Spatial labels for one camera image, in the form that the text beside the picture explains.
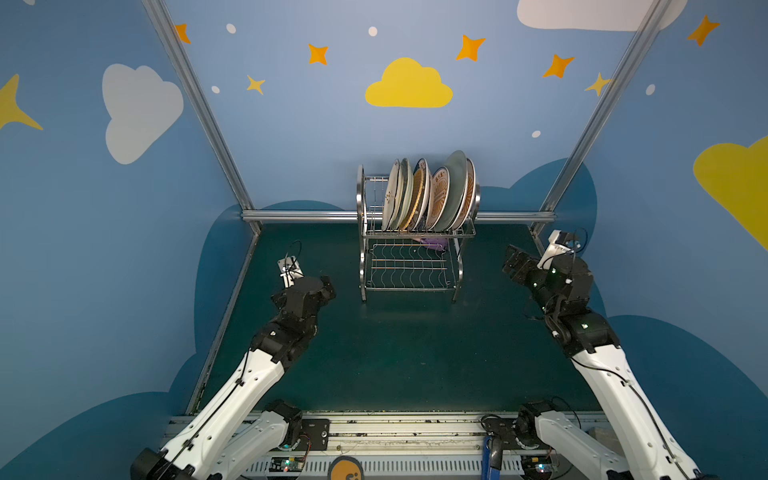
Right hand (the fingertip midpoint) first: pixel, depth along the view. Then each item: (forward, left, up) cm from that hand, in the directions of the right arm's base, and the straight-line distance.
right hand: (526, 249), depth 72 cm
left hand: (-6, +53, -8) cm, 54 cm away
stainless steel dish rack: (+17, +33, -27) cm, 46 cm away
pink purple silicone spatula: (+27, +15, -28) cm, 42 cm away
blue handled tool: (-43, +8, -31) cm, 53 cm away
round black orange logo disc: (-44, +42, -33) cm, 69 cm away
